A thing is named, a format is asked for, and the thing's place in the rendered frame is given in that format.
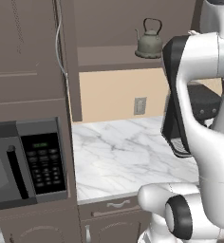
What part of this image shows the brown drawer front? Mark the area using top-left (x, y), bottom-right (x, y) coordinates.
top-left (78, 195), bottom-right (144, 221)

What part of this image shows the grey wall socket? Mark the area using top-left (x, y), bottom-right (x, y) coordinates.
top-left (133, 96), bottom-right (148, 116)

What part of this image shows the grey-green kettle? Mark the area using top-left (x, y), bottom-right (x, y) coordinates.
top-left (134, 17), bottom-right (164, 60)

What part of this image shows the brown wall cabinet shelf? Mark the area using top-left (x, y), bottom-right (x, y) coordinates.
top-left (73, 0), bottom-right (201, 73)

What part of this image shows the brown cupboard door under microwave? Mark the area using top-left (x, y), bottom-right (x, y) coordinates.
top-left (0, 207), bottom-right (83, 243)

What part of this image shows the silver base cupboard handle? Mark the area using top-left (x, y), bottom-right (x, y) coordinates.
top-left (84, 224), bottom-right (93, 243)

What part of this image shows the black microwave door handle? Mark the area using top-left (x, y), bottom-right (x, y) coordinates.
top-left (6, 144), bottom-right (30, 200)

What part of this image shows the black coffee machine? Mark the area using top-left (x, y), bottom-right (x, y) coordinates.
top-left (160, 81), bottom-right (223, 159)

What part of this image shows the silver cabinet door handle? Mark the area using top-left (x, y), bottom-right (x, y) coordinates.
top-left (54, 0), bottom-right (70, 97)

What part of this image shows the black microwave oven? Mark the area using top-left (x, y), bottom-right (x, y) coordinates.
top-left (0, 117), bottom-right (69, 213)

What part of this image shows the open brown cabinet door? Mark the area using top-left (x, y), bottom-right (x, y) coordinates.
top-left (59, 0), bottom-right (84, 123)

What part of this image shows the silver drawer handle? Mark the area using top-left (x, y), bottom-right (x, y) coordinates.
top-left (105, 199), bottom-right (131, 209)

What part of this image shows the brown base cupboard door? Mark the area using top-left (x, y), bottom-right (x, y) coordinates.
top-left (80, 217), bottom-right (152, 243)

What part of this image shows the brown tall cupboard door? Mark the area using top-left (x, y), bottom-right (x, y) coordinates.
top-left (0, 0), bottom-right (66, 105)

